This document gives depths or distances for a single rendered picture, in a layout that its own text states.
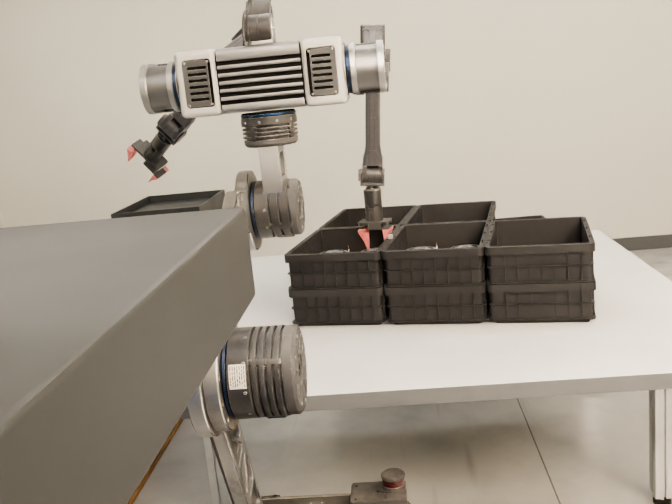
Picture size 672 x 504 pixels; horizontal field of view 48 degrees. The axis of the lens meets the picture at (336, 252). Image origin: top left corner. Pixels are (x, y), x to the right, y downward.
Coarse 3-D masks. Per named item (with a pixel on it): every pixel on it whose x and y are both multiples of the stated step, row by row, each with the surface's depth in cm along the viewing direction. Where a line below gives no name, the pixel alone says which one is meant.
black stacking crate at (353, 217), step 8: (392, 208) 299; (400, 208) 298; (408, 208) 297; (344, 216) 300; (352, 216) 304; (360, 216) 303; (384, 216) 300; (392, 216) 300; (400, 216) 299; (336, 224) 287; (344, 224) 299; (352, 224) 304; (392, 224) 300
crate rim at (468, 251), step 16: (416, 224) 258; (432, 224) 256; (448, 224) 254; (464, 224) 253; (384, 256) 222; (400, 256) 221; (416, 256) 220; (432, 256) 219; (448, 256) 218; (464, 256) 216
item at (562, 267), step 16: (496, 224) 250; (512, 224) 249; (528, 224) 248; (544, 224) 247; (560, 224) 246; (576, 224) 244; (496, 240) 252; (512, 240) 250; (528, 240) 249; (544, 240) 248; (560, 240) 247; (576, 240) 245; (496, 256) 215; (512, 256) 214; (528, 256) 213; (544, 256) 212; (560, 256) 211; (576, 256) 210; (592, 256) 211; (496, 272) 216; (512, 272) 215; (528, 272) 214; (544, 272) 213; (560, 272) 212; (576, 272) 211; (592, 272) 212
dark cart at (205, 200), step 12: (192, 192) 432; (204, 192) 432; (216, 192) 431; (132, 204) 407; (144, 204) 426; (156, 204) 427; (168, 204) 422; (180, 204) 417; (192, 204) 412; (204, 204) 384; (216, 204) 410; (120, 216) 377; (132, 216) 377
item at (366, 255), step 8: (392, 232) 249; (304, 240) 250; (296, 248) 239; (288, 256) 230; (296, 256) 229; (304, 256) 228; (312, 256) 228; (320, 256) 227; (328, 256) 226; (336, 256) 226; (344, 256) 225; (352, 256) 225; (360, 256) 224; (368, 256) 223; (376, 256) 223
